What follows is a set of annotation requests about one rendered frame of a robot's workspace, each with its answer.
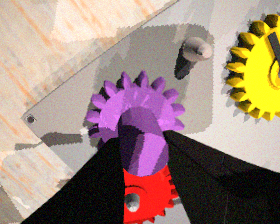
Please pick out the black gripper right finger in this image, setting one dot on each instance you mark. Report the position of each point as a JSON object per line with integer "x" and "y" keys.
{"x": 216, "y": 188}

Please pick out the purple gear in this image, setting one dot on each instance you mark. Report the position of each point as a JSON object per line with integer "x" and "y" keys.
{"x": 136, "y": 113}

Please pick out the red gear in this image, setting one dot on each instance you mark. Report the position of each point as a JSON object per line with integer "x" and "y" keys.
{"x": 155, "y": 192}

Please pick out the yellow gear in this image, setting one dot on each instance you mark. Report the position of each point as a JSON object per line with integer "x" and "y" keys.
{"x": 257, "y": 69}

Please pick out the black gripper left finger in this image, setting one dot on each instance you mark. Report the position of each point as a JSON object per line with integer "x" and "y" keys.
{"x": 95, "y": 195}

